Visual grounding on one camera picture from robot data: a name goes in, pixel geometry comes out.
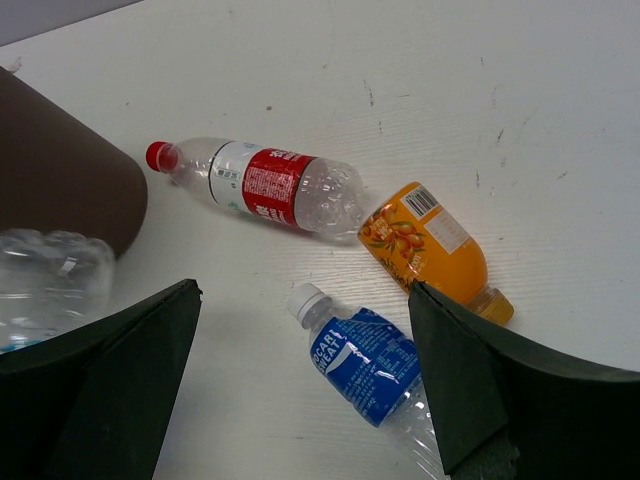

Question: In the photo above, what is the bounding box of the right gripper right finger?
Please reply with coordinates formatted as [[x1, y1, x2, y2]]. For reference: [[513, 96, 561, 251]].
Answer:
[[408, 282, 639, 479]]

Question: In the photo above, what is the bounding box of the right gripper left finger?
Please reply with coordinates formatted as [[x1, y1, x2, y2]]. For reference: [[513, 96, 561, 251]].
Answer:
[[1, 279, 201, 479]]

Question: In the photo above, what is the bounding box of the clear bottle blue label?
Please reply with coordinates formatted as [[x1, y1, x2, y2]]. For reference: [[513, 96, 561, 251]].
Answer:
[[1, 229, 116, 353]]

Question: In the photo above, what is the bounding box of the clear bottle red label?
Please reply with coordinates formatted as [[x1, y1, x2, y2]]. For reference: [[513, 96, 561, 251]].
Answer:
[[145, 137, 364, 237]]

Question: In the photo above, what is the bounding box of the brown plastic waste bin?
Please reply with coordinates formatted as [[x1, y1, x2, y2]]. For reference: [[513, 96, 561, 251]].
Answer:
[[1, 70, 148, 256]]

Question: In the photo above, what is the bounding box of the Pocari Sweat blue bottle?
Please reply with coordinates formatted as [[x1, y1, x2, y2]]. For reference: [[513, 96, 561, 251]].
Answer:
[[287, 283, 448, 479]]

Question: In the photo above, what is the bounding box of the lying orange juice bottle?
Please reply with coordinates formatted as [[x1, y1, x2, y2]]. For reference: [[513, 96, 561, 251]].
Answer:
[[358, 182, 514, 326]]

